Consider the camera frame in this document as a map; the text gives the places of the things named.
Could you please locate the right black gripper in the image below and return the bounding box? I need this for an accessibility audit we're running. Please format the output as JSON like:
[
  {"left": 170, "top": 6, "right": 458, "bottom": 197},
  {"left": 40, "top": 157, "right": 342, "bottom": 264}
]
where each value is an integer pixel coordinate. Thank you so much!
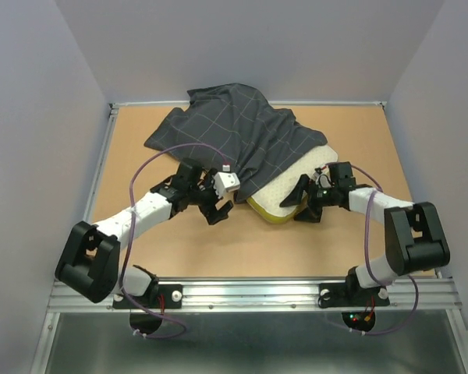
[{"left": 279, "top": 173, "right": 338, "bottom": 222}]

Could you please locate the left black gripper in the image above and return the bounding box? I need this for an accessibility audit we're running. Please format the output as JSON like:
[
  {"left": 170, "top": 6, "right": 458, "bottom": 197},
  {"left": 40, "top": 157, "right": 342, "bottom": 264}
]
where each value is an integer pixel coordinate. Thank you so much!
[{"left": 187, "top": 168, "right": 232, "bottom": 224}]

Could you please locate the white pillow yellow edge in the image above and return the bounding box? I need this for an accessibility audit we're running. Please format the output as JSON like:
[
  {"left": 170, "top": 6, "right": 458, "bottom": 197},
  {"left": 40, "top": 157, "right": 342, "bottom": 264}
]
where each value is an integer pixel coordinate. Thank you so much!
[{"left": 246, "top": 145, "right": 339, "bottom": 224}]

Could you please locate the dark grey checked pillowcase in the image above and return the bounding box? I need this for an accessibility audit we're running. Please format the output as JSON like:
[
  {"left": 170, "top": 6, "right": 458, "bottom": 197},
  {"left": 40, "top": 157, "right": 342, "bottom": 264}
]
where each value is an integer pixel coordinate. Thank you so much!
[{"left": 144, "top": 83, "right": 328, "bottom": 203}]

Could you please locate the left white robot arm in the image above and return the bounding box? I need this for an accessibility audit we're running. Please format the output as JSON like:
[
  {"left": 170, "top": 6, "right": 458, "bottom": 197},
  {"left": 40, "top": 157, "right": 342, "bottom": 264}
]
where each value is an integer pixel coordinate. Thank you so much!
[{"left": 55, "top": 159, "right": 240, "bottom": 307}]

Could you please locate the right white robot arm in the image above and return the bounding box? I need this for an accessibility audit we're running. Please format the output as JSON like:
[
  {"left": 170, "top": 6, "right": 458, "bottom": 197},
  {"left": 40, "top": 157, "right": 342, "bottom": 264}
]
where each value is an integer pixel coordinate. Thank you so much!
[{"left": 280, "top": 162, "right": 450, "bottom": 304}]

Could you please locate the metal front panel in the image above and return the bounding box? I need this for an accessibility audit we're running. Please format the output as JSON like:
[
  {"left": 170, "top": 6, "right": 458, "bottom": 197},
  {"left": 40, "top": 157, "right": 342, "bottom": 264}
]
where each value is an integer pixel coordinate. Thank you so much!
[{"left": 37, "top": 310, "right": 466, "bottom": 373}]

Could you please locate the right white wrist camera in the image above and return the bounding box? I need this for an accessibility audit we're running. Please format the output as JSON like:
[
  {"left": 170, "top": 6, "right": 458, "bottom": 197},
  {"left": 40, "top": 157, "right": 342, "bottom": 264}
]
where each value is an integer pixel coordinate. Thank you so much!
[{"left": 314, "top": 165, "right": 334, "bottom": 188}]

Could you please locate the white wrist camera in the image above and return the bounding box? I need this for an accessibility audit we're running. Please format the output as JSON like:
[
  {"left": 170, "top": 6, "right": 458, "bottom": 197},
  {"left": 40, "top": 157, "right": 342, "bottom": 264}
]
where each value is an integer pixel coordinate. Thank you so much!
[
  {"left": 314, "top": 165, "right": 334, "bottom": 188},
  {"left": 213, "top": 171, "right": 240, "bottom": 198}
]

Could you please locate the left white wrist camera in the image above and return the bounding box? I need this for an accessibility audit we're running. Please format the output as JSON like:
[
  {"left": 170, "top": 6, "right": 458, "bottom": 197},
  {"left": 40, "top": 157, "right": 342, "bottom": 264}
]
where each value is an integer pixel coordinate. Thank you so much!
[{"left": 213, "top": 171, "right": 240, "bottom": 198}]

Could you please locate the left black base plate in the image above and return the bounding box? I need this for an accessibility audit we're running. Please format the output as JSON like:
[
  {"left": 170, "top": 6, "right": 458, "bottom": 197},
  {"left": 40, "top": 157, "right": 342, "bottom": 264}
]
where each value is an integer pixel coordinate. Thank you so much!
[{"left": 111, "top": 283, "right": 183, "bottom": 310}]

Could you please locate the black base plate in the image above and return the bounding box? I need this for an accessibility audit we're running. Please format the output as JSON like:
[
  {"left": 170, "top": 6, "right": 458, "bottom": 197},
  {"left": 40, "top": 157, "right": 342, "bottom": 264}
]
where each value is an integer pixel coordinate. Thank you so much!
[
  {"left": 317, "top": 281, "right": 390, "bottom": 309},
  {"left": 111, "top": 283, "right": 183, "bottom": 310}
]

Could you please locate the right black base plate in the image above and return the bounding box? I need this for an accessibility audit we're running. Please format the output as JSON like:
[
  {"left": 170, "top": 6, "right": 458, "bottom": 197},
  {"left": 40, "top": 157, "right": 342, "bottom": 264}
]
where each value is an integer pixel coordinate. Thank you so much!
[{"left": 317, "top": 281, "right": 390, "bottom": 309}]

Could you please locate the aluminium frame rail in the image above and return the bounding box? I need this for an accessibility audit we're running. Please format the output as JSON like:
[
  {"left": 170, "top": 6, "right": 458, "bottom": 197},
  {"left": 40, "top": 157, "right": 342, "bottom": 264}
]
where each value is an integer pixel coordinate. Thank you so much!
[{"left": 48, "top": 104, "right": 462, "bottom": 314}]

